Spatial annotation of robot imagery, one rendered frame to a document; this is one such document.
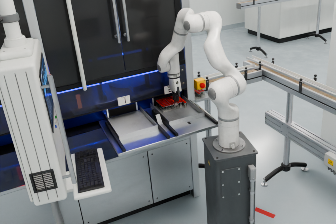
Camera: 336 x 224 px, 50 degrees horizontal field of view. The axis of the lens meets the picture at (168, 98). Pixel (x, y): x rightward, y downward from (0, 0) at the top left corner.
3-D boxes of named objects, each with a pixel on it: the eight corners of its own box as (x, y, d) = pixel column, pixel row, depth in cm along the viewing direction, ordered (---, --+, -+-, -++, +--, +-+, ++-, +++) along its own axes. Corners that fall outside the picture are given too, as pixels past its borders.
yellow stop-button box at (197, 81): (193, 87, 272) (192, 78, 269) (201, 85, 275) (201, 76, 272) (197, 90, 266) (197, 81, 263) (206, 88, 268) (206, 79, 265)
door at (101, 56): (53, 88, 224) (31, -11, 200) (125, 72, 240) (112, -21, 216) (53, 88, 224) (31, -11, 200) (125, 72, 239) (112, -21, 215)
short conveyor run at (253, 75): (189, 101, 278) (188, 82, 272) (181, 94, 292) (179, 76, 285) (263, 81, 302) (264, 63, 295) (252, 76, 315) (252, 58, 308)
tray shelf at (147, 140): (99, 123, 252) (98, 121, 252) (188, 99, 276) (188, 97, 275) (119, 156, 212) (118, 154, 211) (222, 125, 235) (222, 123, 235)
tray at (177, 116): (150, 107, 265) (150, 103, 263) (182, 99, 274) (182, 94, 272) (169, 126, 236) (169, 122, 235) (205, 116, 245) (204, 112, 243)
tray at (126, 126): (105, 119, 253) (104, 114, 252) (140, 110, 262) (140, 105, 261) (119, 141, 224) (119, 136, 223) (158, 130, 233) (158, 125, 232)
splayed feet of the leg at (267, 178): (258, 183, 313) (259, 170, 307) (304, 166, 330) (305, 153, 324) (264, 189, 306) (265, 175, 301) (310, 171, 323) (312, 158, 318)
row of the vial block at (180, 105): (162, 111, 256) (161, 106, 254) (184, 105, 262) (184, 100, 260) (163, 113, 254) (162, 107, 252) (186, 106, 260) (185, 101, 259)
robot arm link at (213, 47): (219, 103, 202) (239, 94, 210) (232, 99, 191) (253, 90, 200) (187, 19, 203) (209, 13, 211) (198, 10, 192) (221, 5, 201)
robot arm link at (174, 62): (171, 75, 234) (182, 72, 239) (169, 56, 229) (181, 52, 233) (163, 72, 241) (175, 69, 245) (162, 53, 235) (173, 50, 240)
